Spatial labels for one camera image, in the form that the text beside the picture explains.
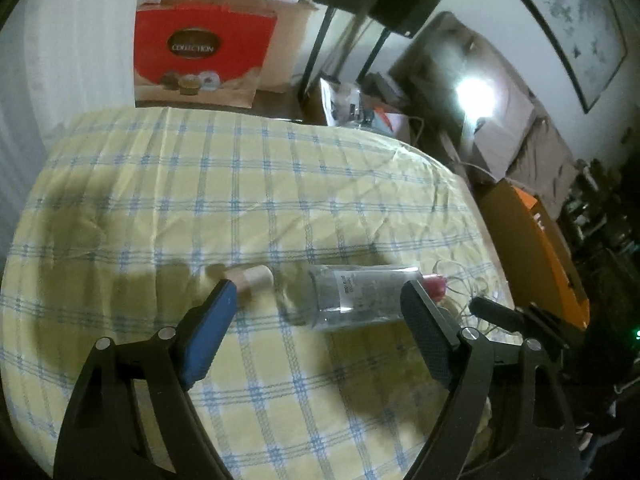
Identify small red item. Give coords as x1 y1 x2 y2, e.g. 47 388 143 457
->
424 272 447 306

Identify black radio lamp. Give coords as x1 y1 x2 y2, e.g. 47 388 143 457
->
452 72 501 131

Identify yellow plaid tablecloth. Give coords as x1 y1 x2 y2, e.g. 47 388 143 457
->
0 106 516 480

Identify brown sofa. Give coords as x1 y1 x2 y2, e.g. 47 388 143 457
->
390 12 581 221

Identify red chocolate gift box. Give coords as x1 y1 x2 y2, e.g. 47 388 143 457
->
134 0 278 109

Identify cardboard box with orange lining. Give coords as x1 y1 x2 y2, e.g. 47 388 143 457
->
475 177 591 328

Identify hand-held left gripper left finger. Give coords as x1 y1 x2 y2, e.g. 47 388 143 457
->
52 280 238 480

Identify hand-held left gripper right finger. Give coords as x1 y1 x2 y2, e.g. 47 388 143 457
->
400 280 583 480

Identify dark cluttered shelf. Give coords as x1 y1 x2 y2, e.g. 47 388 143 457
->
560 157 640 311

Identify white curtain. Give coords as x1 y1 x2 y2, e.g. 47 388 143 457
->
0 0 146 221

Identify cardboard box of clutter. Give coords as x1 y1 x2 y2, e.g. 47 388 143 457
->
305 77 416 141

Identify white cable bundle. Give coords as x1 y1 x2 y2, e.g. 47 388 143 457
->
430 257 501 333

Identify black speaker stand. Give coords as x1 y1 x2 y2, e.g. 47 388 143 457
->
357 30 391 81
299 7 336 106

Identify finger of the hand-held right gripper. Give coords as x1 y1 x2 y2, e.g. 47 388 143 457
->
471 296 532 333

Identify framed ink painting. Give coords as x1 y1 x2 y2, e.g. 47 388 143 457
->
487 0 628 114

